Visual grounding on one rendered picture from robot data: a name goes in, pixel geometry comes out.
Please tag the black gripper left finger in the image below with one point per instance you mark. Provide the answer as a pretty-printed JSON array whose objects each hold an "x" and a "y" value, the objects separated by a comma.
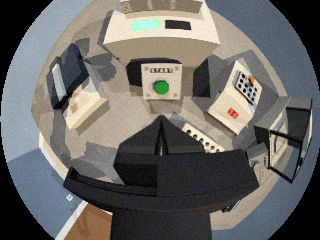
[{"x": 147, "y": 140}]

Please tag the beige box with holes on top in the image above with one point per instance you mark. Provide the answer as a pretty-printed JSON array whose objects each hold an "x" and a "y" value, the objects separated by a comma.
[{"x": 232, "y": 108}]

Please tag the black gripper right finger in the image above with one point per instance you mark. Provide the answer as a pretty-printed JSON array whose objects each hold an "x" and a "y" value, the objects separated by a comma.
[{"x": 178, "y": 142}]

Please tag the beige tube rack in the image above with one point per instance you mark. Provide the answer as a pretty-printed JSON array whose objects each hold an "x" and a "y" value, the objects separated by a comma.
[{"x": 210, "y": 146}]

